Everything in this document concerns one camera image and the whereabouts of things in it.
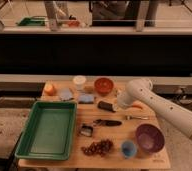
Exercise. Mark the wooden clothespin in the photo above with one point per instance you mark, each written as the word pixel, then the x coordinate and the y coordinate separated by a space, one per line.
pixel 118 92

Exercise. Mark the background green tray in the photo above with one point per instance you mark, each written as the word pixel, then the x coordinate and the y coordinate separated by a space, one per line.
pixel 32 21

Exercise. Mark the purple bowl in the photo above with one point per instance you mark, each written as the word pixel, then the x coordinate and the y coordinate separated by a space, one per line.
pixel 149 138

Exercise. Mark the white plastic cup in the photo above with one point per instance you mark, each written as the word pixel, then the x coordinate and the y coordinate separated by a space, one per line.
pixel 79 82

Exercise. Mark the small blue cup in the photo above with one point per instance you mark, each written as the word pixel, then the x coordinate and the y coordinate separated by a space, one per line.
pixel 128 149

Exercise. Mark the orange carrot toy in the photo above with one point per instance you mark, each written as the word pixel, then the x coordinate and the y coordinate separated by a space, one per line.
pixel 137 106

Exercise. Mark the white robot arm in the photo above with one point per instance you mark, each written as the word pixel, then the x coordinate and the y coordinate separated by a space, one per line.
pixel 141 89

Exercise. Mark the red bowl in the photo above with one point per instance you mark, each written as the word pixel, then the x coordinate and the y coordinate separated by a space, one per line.
pixel 103 86

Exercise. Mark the blue sponge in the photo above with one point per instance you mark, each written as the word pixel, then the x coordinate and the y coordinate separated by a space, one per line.
pixel 86 99

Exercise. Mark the bunch of dark grapes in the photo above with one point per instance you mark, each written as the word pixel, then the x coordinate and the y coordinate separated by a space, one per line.
pixel 101 148

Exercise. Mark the orange round fruit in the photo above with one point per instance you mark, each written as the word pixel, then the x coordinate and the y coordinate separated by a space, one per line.
pixel 49 89

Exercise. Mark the grey blue cloth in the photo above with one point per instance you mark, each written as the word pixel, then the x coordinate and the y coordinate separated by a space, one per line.
pixel 65 94

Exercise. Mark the green plastic tray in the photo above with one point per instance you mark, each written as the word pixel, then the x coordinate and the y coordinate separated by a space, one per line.
pixel 48 133

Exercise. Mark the black binder clip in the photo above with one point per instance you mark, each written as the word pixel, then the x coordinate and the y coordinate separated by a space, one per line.
pixel 86 130

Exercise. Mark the wooden board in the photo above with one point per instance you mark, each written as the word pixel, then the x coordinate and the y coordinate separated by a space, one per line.
pixel 86 113

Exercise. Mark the black eraser block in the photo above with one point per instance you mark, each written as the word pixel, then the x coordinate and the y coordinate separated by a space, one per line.
pixel 105 106

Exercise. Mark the black handled peeler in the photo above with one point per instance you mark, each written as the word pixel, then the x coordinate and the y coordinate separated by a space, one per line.
pixel 108 123

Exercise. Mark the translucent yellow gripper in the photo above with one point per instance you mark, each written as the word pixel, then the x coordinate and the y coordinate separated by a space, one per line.
pixel 116 108

